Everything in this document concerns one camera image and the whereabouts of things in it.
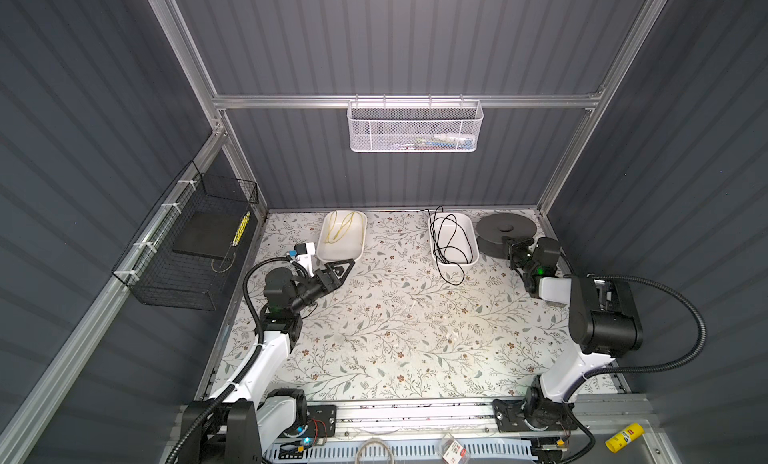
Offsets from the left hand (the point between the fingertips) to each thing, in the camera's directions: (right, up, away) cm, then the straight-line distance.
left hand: (349, 266), depth 77 cm
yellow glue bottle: (+64, -40, -8) cm, 76 cm away
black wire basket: (-40, +2, -6) cm, 41 cm away
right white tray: (+33, +7, +28) cm, 44 cm away
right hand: (+48, +8, +18) cm, 52 cm away
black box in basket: (-35, +8, -2) cm, 36 cm away
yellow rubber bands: (-8, +11, +42) cm, 44 cm away
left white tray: (-4, +4, +28) cm, 29 cm away
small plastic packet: (+25, -42, -9) cm, 50 cm away
